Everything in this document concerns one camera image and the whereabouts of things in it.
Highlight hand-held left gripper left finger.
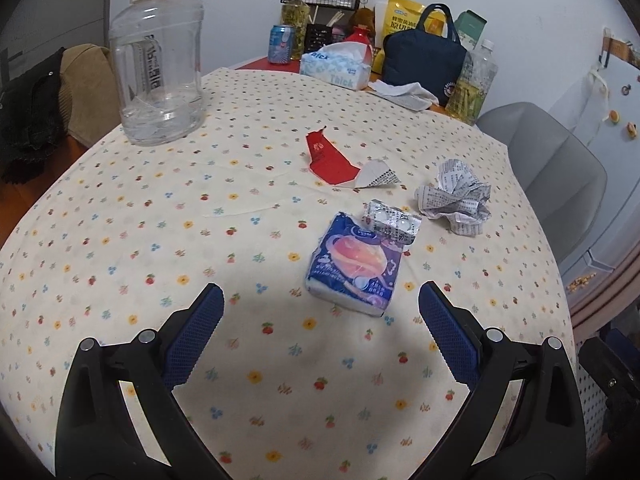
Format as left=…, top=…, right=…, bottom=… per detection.
left=54, top=283, right=236, bottom=480

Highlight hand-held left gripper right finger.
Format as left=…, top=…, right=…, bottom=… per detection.
left=418, top=281, right=587, bottom=480

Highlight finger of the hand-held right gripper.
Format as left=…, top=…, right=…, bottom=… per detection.
left=579, top=336, right=634, bottom=401
left=606, top=329, right=640, bottom=362

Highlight purple pocket tissue pack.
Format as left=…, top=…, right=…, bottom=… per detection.
left=305, top=211, right=405, bottom=317

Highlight silver pill blister pack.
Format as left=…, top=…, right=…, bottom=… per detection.
left=363, top=199, right=423, bottom=246

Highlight newspaper ball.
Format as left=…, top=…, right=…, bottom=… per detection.
left=414, top=157, right=493, bottom=237

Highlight torn red paper wrapper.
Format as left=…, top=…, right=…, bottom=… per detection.
left=305, top=127, right=401, bottom=190

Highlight orange fridge magnet cluster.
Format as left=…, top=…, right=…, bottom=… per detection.
left=565, top=272, right=597, bottom=294

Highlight white fridge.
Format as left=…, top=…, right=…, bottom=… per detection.
left=549, top=25, right=640, bottom=313

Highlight grey upholstered chair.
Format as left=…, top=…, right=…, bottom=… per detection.
left=475, top=101, right=609, bottom=267

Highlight white hanging plastic bag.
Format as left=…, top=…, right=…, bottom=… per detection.
left=575, top=67, right=612, bottom=147

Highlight white cloth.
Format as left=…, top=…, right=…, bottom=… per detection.
left=369, top=81, right=439, bottom=111

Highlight tea bottle with yellow drink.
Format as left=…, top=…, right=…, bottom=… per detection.
left=445, top=40, right=499, bottom=127

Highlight brown cushion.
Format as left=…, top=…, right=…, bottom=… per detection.
left=60, top=44, right=121, bottom=149

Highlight large clear water jug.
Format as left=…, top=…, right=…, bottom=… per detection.
left=108, top=0, right=205, bottom=147

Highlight black jacket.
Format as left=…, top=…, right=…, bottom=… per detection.
left=0, top=47, right=71, bottom=184

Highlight navy lunch bag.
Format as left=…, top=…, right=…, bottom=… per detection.
left=382, top=4, right=469, bottom=109

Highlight blue and white tissue box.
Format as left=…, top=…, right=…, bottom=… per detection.
left=299, top=42, right=374, bottom=91

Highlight blue drink can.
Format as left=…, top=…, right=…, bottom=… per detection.
left=269, top=24, right=297, bottom=65

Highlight green carton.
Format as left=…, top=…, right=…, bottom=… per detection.
left=454, top=10, right=487, bottom=52

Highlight red stuffed doll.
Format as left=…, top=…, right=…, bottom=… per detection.
left=345, top=7, right=377, bottom=57

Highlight yellow snack bag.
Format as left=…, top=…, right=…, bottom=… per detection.
left=375, top=0, right=447, bottom=73

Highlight black plastic crate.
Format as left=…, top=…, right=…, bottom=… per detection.
left=305, top=22, right=346, bottom=54

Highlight yellow oil bottle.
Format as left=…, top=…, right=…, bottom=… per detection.
left=281, top=0, right=307, bottom=61

